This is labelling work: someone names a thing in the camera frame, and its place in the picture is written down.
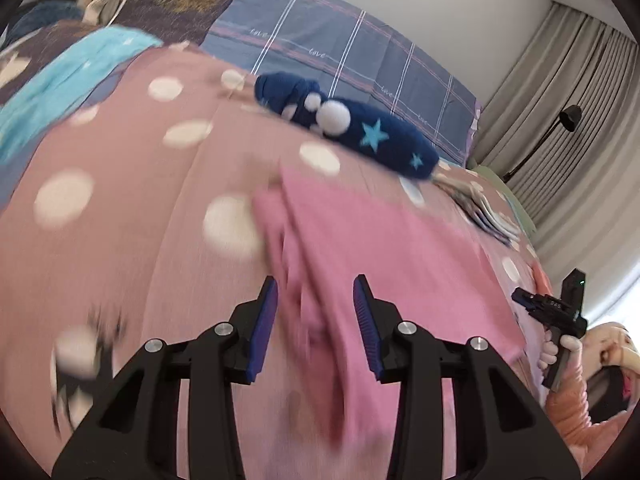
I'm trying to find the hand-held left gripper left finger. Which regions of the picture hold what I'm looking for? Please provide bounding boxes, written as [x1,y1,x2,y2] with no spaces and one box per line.
[52,275,279,480]

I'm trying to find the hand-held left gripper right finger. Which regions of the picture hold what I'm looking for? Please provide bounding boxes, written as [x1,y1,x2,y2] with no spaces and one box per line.
[352,274,583,480]

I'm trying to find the pink baby romper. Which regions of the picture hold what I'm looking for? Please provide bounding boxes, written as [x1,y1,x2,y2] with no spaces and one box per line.
[252,167,526,451]

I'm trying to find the person's right forearm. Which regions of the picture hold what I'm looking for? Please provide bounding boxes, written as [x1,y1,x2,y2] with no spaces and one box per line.
[544,350,640,461]

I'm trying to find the stack of folded clothes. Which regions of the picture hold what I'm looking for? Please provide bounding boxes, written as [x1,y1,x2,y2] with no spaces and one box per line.
[450,180,523,235]

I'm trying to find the person's right hand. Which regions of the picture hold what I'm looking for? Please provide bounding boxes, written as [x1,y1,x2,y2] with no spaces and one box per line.
[537,334,584,372]

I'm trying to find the floral folded garment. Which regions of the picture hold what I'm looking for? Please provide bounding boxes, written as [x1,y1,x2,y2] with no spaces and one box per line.
[436,172,521,248]

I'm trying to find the beige curtain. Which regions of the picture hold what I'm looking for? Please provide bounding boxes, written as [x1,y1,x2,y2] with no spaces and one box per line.
[470,2,640,321]

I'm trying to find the green pillow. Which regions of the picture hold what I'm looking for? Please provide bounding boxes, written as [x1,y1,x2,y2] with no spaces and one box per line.
[470,162,537,233]

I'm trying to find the pink polka dot blanket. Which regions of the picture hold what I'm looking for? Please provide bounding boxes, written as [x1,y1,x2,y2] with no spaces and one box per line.
[0,42,556,480]

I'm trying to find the black floor lamp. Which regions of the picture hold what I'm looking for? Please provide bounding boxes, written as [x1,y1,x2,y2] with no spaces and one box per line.
[502,105,583,183]

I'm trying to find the navy star print garment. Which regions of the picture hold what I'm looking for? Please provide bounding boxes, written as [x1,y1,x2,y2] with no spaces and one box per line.
[254,72,440,181]

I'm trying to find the blue plaid pillow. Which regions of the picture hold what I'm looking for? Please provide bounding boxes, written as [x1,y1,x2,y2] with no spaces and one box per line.
[202,0,483,168]

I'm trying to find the cyan cloth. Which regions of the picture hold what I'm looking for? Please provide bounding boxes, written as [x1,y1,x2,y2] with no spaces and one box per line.
[0,25,163,166]

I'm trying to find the dark patterned bedsheet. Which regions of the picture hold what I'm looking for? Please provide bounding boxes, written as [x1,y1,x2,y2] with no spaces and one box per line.
[0,20,88,93]

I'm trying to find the dark blue fleece blanket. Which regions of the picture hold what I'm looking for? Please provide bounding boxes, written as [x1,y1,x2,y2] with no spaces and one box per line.
[0,2,83,46]

